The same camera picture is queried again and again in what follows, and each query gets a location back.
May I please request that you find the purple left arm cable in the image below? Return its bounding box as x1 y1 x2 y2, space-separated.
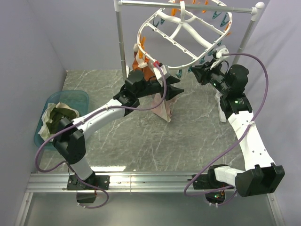
34 65 168 209

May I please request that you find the pile of clothes in basket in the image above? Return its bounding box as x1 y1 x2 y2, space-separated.
38 102 80 141

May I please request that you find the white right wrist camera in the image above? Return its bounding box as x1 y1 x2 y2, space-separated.
210 45 229 70

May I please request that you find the white rack foot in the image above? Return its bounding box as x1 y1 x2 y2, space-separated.
125 65 130 78
214 91 227 122

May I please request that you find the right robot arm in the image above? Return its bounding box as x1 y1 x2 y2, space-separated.
191 62 285 197

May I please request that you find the aluminium rail front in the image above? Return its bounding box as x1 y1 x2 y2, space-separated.
25 171 195 194

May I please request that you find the silver clothes rack frame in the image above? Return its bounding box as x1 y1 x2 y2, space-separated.
114 0 265 78

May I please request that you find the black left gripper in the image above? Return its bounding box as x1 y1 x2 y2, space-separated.
136 76 184 101

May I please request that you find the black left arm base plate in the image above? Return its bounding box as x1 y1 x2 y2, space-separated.
66 175 110 191

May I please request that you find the white rack foot left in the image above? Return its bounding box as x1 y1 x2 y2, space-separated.
125 65 130 78

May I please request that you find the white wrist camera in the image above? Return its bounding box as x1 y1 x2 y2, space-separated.
153 61 170 87
210 45 229 70

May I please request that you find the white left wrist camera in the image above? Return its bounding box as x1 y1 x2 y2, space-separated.
153 61 170 87

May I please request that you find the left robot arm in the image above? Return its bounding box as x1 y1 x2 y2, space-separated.
53 70 184 189

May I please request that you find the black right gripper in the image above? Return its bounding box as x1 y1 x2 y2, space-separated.
191 59 230 95

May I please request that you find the teal plastic basket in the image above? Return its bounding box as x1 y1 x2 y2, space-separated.
34 90 89 147

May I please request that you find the orange underwear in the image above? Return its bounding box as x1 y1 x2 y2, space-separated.
132 43 156 81

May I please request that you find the white rack foot right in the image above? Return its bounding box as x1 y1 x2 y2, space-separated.
214 91 227 122

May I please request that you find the pink underwear white waistband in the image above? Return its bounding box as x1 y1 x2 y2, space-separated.
151 94 176 122

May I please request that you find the white oval clip hanger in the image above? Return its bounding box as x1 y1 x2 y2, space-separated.
136 0 233 78

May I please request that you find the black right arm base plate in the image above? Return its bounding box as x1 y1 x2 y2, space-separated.
192 174 213 190

